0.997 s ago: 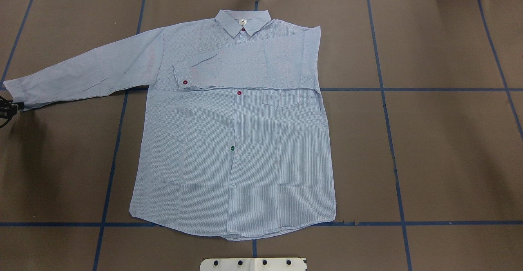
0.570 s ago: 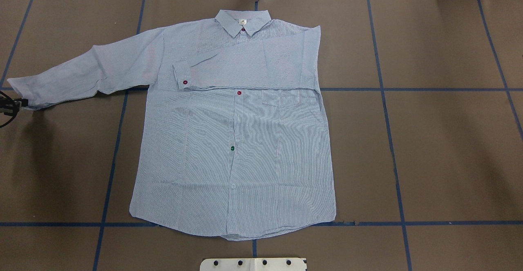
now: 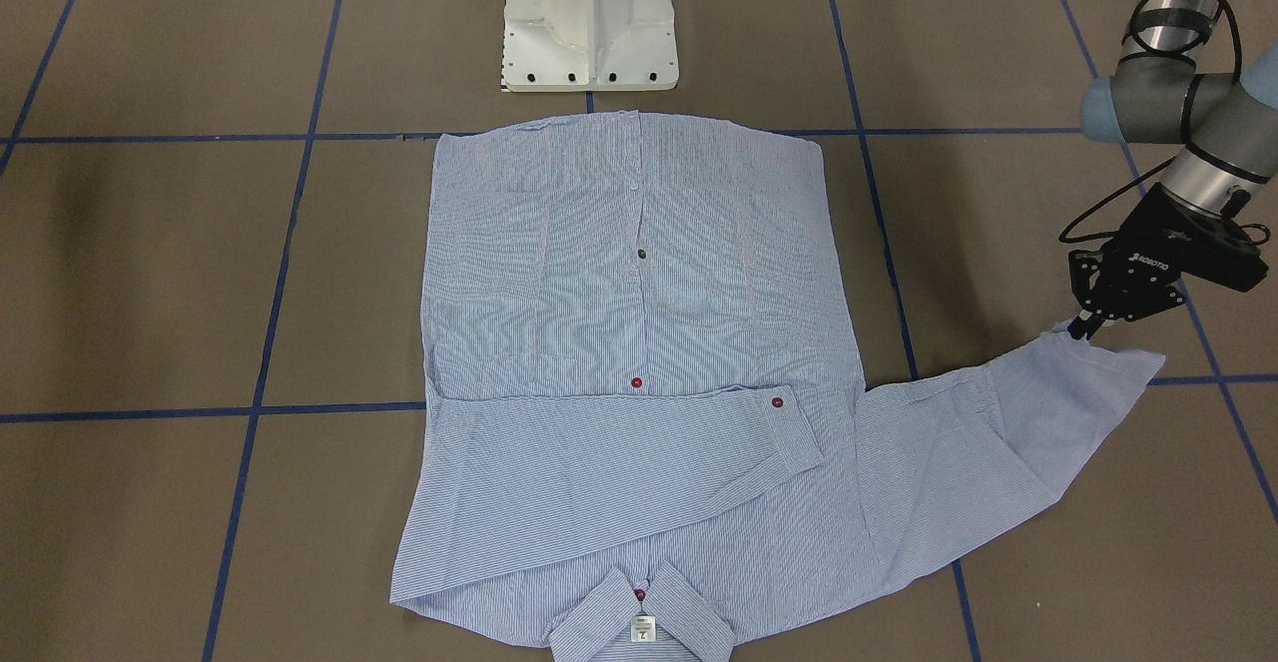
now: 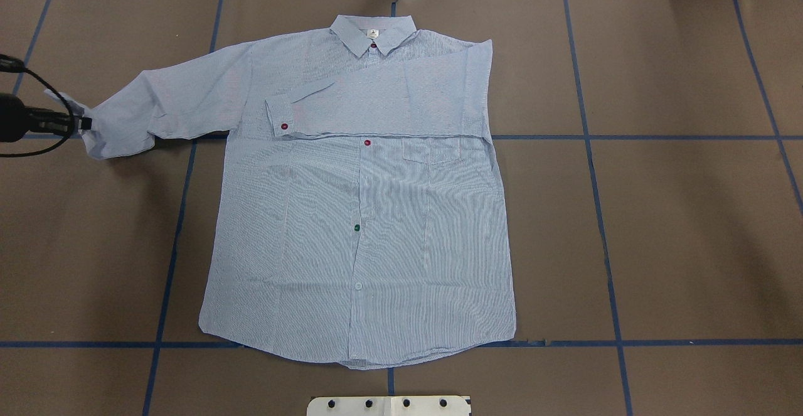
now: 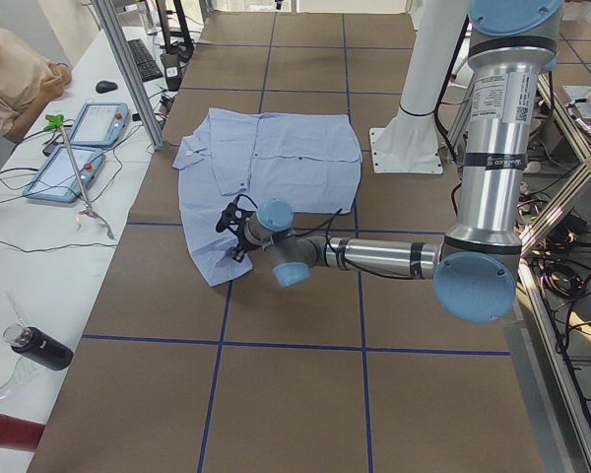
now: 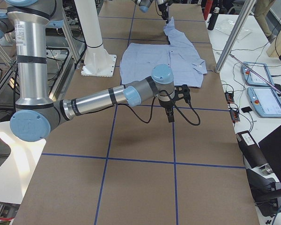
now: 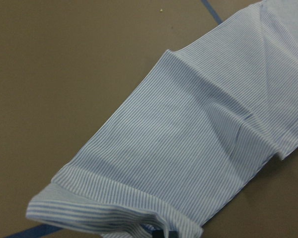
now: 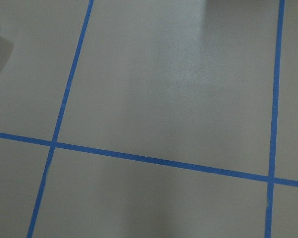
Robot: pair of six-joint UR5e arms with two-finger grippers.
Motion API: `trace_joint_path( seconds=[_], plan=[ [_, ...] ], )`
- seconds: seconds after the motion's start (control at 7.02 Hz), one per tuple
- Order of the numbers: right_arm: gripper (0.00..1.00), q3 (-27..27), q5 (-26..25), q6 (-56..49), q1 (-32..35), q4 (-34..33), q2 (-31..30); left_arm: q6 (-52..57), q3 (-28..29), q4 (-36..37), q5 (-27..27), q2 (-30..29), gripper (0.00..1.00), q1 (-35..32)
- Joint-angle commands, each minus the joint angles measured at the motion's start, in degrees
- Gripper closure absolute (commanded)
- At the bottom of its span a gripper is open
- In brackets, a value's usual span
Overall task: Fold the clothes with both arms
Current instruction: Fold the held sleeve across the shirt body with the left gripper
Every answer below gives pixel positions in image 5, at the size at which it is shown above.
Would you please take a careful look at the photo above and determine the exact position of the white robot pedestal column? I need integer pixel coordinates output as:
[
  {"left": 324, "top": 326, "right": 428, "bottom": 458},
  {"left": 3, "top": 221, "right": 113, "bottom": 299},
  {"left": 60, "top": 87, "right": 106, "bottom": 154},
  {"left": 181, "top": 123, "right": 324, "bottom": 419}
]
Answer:
[{"left": 369, "top": 0, "right": 469, "bottom": 174}]

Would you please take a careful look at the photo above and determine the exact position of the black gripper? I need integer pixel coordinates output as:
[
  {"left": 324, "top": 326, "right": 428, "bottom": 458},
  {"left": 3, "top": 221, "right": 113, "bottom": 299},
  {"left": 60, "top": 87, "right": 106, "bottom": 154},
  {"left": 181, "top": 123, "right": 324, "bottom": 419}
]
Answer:
[{"left": 229, "top": 233, "right": 256, "bottom": 263}]

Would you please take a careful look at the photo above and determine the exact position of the black computer mouse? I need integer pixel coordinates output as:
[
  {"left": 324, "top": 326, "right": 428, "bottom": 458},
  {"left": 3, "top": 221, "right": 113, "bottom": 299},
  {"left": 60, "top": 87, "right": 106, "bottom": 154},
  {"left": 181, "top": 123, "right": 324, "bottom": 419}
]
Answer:
[{"left": 95, "top": 80, "right": 118, "bottom": 94}]

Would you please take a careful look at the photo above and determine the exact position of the blue teach pendant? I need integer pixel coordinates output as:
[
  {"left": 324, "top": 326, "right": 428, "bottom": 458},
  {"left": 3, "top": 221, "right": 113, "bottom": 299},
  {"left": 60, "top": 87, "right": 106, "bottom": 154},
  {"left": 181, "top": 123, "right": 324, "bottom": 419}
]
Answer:
[
  {"left": 22, "top": 145, "right": 104, "bottom": 203},
  {"left": 68, "top": 102, "right": 131, "bottom": 148}
]

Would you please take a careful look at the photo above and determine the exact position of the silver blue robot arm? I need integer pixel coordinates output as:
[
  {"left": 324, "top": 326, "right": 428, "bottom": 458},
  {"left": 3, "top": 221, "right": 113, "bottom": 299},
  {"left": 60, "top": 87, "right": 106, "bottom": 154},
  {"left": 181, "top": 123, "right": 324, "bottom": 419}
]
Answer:
[{"left": 217, "top": 1, "right": 562, "bottom": 323}]

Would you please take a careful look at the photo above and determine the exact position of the upper blue teach pendant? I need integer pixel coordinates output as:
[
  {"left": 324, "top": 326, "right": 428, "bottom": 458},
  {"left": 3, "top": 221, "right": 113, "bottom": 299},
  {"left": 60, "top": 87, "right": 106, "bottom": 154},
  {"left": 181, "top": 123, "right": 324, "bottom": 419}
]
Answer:
[{"left": 68, "top": 102, "right": 131, "bottom": 148}]

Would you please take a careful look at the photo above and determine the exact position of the grey aluminium frame post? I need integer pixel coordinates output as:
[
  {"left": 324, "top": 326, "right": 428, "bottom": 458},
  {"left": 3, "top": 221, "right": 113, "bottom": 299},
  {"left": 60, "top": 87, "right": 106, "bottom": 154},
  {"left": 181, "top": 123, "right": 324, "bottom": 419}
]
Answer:
[{"left": 92, "top": 0, "right": 164, "bottom": 151}]

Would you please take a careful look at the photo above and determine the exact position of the metal stand with green clip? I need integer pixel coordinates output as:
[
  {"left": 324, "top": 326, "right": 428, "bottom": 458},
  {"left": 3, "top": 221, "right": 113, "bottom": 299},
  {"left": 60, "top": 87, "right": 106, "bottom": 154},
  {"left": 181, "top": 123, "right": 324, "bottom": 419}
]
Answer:
[{"left": 45, "top": 114, "right": 115, "bottom": 240}]

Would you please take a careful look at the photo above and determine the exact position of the red cylinder bottle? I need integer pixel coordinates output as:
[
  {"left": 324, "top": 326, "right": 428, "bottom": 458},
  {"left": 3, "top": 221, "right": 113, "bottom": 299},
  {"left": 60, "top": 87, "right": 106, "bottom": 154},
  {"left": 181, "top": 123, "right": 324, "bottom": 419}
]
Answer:
[{"left": 0, "top": 413, "right": 45, "bottom": 452}]

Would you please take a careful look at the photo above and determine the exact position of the lower blue teach pendant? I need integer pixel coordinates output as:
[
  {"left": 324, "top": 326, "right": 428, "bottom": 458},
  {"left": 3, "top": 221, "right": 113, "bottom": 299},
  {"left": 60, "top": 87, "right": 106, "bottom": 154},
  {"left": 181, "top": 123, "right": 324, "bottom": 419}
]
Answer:
[{"left": 22, "top": 145, "right": 104, "bottom": 203}]

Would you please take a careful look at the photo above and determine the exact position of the light blue striped shirt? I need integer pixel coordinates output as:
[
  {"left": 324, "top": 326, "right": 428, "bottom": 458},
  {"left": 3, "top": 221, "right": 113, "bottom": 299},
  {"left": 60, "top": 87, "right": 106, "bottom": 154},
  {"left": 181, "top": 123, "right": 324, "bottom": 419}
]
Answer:
[{"left": 172, "top": 108, "right": 361, "bottom": 287}]

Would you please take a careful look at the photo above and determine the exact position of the black drink bottle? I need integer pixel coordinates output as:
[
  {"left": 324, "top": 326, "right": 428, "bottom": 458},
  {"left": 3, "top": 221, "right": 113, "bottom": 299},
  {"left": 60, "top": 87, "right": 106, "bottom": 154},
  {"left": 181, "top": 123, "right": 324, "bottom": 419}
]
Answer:
[{"left": 3, "top": 324, "right": 73, "bottom": 371}]

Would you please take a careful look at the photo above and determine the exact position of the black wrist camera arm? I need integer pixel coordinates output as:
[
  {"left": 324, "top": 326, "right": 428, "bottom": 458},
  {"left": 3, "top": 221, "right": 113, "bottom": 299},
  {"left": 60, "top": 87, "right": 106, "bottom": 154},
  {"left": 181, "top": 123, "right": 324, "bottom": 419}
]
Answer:
[{"left": 216, "top": 194, "right": 258, "bottom": 236}]

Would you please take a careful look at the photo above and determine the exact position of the black keyboard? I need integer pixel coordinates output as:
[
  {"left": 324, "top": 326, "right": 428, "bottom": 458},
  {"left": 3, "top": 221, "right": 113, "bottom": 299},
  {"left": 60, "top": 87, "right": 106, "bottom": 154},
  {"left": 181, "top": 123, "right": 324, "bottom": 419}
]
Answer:
[{"left": 127, "top": 39, "right": 163, "bottom": 82}]

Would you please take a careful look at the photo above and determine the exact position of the person in beige shirt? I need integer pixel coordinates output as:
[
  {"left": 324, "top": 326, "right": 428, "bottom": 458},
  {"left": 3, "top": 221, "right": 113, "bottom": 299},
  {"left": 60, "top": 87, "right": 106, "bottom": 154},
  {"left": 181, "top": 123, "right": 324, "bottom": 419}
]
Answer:
[{"left": 0, "top": 28, "right": 72, "bottom": 144}]

